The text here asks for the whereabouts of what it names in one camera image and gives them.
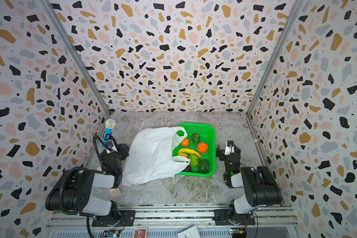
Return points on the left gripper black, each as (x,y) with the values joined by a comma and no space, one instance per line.
(117,151)

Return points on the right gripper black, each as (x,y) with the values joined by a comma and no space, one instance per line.
(223,152)

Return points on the dark green avocado front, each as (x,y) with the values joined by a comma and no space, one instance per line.
(203,167)

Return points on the orange fruit large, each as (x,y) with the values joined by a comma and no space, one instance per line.
(202,148)

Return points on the white plastic bag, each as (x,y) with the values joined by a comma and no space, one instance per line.
(151,156)

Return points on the light green custard apple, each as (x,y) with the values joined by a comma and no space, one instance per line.
(194,160)

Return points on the green avocado back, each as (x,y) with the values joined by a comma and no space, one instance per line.
(195,138)

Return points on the small orange fruit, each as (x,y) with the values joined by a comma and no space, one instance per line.
(185,142)

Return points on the yellow banana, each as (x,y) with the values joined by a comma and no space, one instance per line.
(189,152)

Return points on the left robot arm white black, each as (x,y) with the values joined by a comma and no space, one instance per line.
(71,195)

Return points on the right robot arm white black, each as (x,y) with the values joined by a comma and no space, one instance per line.
(260,188)

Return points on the beige wooden pestle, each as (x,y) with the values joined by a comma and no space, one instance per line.
(115,192)

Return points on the green plastic basket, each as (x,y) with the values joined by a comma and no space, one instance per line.
(202,139)

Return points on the blue white microphone on stand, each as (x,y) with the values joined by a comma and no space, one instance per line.
(110,144)

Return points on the black avocado dark fruit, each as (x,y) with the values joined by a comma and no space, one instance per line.
(187,169)

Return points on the small circuit board left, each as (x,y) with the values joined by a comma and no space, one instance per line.
(111,233)

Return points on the small circuit board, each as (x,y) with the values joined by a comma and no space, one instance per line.
(111,233)
(239,233)

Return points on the small circuit board right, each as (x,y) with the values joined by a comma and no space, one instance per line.
(239,233)

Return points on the red card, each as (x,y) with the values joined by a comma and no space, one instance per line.
(140,233)

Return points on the white paper sheet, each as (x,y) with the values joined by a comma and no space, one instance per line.
(191,232)

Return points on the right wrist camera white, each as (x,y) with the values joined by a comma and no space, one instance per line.
(230,143)

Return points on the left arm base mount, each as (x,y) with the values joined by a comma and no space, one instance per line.
(122,218)

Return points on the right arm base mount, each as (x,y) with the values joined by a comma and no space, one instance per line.
(225,217)

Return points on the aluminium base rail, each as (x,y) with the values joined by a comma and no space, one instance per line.
(167,220)

